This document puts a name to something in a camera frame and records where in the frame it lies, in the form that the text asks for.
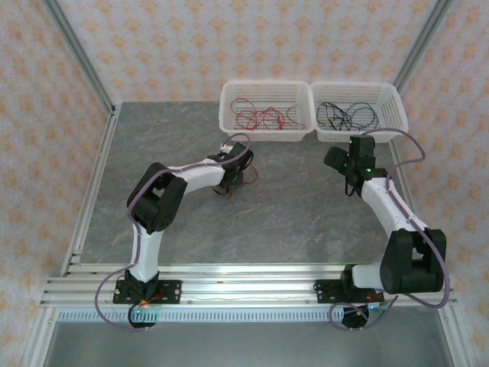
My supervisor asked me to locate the black wire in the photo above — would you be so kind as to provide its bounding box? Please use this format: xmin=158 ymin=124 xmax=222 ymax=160
xmin=316 ymin=101 xmax=338 ymax=128
xmin=328 ymin=105 xmax=355 ymax=133
xmin=349 ymin=101 xmax=381 ymax=129

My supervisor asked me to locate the white perforated plastic basket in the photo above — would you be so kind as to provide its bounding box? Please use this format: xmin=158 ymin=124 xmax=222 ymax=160
xmin=309 ymin=80 xmax=410 ymax=143
xmin=219 ymin=80 xmax=315 ymax=143

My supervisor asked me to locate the aluminium side rail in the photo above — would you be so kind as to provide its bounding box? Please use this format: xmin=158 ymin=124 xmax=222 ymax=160
xmin=387 ymin=137 xmax=436 ymax=276
xmin=60 ymin=105 xmax=121 ymax=276

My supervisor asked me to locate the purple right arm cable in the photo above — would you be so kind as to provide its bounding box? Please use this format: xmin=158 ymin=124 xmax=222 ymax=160
xmin=329 ymin=128 xmax=451 ymax=332

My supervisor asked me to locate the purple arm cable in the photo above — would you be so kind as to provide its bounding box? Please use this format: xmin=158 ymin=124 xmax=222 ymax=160
xmin=93 ymin=132 xmax=253 ymax=333
xmin=329 ymin=128 xmax=451 ymax=332

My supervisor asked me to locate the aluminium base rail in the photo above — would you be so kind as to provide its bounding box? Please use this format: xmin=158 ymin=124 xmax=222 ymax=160
xmin=40 ymin=262 xmax=458 ymax=308

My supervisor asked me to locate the aluminium frame post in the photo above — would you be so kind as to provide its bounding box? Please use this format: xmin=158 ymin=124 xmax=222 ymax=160
xmin=393 ymin=0 xmax=455 ymax=91
xmin=40 ymin=0 xmax=117 ymax=114

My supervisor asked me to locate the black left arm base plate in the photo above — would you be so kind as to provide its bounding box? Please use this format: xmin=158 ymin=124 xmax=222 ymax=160
xmin=113 ymin=280 xmax=183 ymax=306

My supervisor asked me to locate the grey slotted cable duct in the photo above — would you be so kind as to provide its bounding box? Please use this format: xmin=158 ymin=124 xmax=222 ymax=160
xmin=57 ymin=307 xmax=448 ymax=324

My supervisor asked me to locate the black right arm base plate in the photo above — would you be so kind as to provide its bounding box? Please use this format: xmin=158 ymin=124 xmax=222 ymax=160
xmin=313 ymin=278 xmax=383 ymax=305

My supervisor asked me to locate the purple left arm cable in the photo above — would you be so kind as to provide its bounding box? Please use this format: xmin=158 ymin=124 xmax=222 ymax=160
xmin=93 ymin=132 xmax=253 ymax=333

